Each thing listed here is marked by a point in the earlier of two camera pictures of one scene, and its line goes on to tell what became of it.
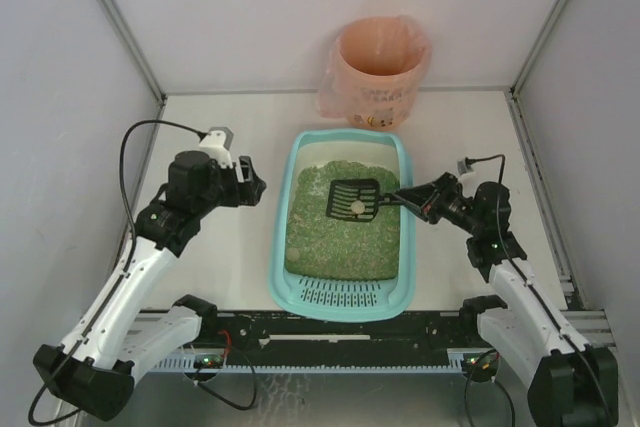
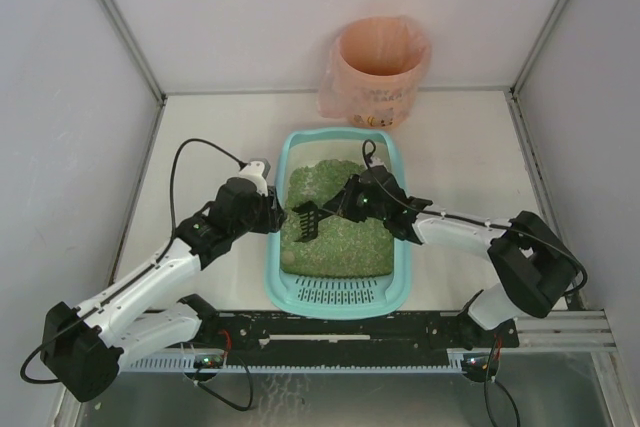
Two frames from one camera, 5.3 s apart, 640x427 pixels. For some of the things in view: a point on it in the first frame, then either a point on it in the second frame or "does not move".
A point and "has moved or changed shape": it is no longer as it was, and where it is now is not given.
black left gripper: x=245 y=179 → x=273 y=213
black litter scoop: x=342 y=193 has moved or changed shape
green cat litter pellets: x=319 y=249 does not move
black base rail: x=263 y=337 does not move
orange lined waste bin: x=374 y=70 does not move
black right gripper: x=430 y=202 → x=335 y=203
